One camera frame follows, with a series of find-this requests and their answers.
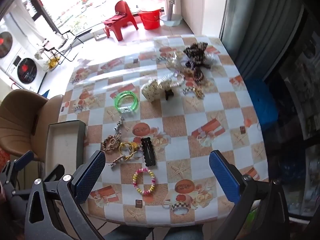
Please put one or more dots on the checkered printed tablecloth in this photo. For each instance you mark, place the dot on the checkered printed tablecloth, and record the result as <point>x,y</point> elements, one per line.
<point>190,115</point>

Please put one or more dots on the grey-green cardboard box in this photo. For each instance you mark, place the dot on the grey-green cardboard box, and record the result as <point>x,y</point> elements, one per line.
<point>63,145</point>

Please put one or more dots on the blue plastic stool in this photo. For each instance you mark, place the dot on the blue plastic stool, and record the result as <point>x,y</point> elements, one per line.
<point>262,102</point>

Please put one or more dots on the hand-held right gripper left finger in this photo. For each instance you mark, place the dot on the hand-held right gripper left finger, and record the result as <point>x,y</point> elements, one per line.
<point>92,177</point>

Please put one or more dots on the yellow ornament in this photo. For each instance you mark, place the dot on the yellow ornament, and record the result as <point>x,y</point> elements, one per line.
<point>53,63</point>

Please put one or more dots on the metal drying rack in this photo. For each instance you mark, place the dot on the metal drying rack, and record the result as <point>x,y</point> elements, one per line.
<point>60,43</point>

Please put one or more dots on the black snap hair clip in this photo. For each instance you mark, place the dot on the black snap hair clip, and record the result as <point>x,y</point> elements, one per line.
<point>148,152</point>

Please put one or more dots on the grey pole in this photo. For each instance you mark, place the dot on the grey pole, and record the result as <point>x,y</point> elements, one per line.
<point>172,2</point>

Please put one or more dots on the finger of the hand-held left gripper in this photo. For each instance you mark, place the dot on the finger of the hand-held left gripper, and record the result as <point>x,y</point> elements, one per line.
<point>23,160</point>
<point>55,173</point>

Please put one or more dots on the green plastic bangles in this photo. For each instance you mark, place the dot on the green plastic bangles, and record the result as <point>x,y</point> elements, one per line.
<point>119,102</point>

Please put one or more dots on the cream polka-dot bow hair clip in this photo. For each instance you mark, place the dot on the cream polka-dot bow hair clip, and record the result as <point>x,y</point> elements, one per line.
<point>152,90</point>

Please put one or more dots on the red patterned cloth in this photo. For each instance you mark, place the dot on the red patterned cloth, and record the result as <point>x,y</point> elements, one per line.
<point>3,156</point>

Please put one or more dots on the grey curtain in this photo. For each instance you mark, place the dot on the grey curtain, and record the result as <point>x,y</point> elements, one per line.
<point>255,25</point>

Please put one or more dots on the red plastic chair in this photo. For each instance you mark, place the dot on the red plastic chair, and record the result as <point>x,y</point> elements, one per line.
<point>123,10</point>

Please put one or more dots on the red plastic bucket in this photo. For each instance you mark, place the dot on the red plastic bucket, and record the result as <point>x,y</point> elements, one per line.
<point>150,17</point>

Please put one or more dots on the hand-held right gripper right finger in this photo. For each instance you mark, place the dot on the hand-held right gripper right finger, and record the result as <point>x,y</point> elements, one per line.
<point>223,177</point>

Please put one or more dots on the white washing machine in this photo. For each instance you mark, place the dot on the white washing machine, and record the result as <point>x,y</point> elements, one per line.
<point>6,40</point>
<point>25,70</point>

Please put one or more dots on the pile of hair accessories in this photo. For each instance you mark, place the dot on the pile of hair accessories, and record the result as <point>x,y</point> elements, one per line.
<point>197,55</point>

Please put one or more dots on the brown padded chair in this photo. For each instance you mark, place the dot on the brown padded chair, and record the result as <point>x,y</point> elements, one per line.
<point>17,120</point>

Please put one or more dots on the brown beaded hair clip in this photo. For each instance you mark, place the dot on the brown beaded hair clip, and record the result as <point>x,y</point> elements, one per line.
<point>117,160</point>

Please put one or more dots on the white cabinet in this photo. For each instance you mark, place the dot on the white cabinet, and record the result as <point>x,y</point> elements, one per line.
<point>192,2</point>

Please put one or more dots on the white basin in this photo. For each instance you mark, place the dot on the white basin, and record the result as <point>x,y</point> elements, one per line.
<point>171,21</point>

